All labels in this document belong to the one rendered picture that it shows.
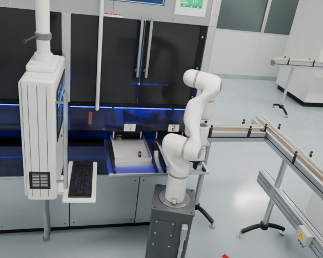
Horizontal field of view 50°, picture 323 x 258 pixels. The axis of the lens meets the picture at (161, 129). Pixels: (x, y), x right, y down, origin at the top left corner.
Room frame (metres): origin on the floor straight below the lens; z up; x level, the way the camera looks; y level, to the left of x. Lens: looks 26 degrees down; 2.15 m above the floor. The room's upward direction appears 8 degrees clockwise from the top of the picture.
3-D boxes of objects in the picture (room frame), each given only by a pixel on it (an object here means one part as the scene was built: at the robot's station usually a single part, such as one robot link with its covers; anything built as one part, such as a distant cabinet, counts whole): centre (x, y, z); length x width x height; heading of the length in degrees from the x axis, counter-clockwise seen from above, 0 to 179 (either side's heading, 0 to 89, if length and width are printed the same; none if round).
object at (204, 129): (2.03, -0.26, 1.17); 0.09 x 0.08 x 0.13; 67
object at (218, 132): (2.70, -0.56, 0.92); 0.69 x 0.16 x 0.16; 106
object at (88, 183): (1.87, 0.48, 0.82); 0.40 x 0.14 x 0.02; 12
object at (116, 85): (2.25, 0.43, 1.51); 0.47 x 0.01 x 0.59; 106
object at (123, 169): (2.18, 0.03, 0.87); 0.70 x 0.48 x 0.02; 106
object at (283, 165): (2.50, -1.05, 0.46); 0.09 x 0.09 x 0.77; 16
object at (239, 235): (2.50, -1.05, 0.07); 0.50 x 0.08 x 0.14; 106
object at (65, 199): (1.86, 0.52, 0.79); 0.45 x 0.28 x 0.03; 12
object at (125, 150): (2.20, 0.21, 0.90); 0.34 x 0.26 x 0.04; 16
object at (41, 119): (1.84, 0.70, 1.19); 0.50 x 0.19 x 0.78; 12
